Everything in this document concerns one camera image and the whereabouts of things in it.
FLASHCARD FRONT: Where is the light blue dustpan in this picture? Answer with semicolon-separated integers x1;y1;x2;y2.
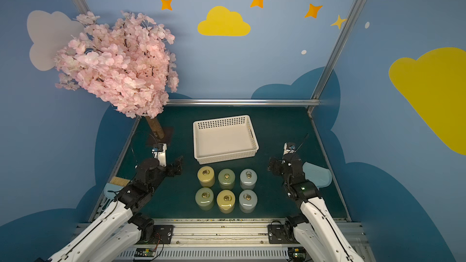
303;162;333;189

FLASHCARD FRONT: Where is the aluminium back frame bar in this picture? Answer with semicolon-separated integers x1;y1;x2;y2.
167;99;320;107

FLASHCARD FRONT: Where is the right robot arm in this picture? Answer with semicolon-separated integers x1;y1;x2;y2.
268;152;363;262

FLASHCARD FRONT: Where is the light blue hand brush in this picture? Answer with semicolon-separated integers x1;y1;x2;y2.
104;177;130;200

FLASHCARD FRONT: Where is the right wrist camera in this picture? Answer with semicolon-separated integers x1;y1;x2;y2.
283;142;297;155

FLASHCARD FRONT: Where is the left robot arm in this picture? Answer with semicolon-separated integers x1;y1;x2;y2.
47;156;183;262

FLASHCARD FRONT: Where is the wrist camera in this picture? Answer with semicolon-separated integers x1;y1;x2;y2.
283;142;297;155
152;143;167;167

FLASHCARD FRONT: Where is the right controller board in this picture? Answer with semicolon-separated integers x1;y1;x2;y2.
287;247;307;262

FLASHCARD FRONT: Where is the aluminium front rail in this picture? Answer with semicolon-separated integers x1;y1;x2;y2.
58;219;377;262

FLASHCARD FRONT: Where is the green canister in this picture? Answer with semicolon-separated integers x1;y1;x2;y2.
195;188;215;211
218;169;235;190

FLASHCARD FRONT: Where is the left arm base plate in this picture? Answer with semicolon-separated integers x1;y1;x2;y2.
147;224;174;245

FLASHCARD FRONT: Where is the yellow canister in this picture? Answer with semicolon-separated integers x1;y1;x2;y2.
217;190;236;213

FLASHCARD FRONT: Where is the white perforated plastic basket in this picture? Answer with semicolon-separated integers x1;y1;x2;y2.
192;115;259;165

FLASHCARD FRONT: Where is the yellow-green canister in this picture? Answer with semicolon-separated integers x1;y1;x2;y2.
197;166;216;188

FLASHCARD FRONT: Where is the dark metal tree base plate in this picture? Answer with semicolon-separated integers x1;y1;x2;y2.
145;127;174;147

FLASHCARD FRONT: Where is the left controller board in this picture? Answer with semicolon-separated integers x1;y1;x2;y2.
133;248;157;259

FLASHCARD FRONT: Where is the controller board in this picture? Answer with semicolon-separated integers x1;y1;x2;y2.
287;247;307;262
133;248;157;259

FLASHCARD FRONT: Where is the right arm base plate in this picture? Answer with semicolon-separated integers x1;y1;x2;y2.
268;223;291;245

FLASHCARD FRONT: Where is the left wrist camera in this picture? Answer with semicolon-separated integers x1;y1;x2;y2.
152;143;167;167

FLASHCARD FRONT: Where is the pink cherry blossom tree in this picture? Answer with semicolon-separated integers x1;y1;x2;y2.
54;12;179;119

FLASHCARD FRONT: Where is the light blue canister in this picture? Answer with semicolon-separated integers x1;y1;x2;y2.
240;169;257;190

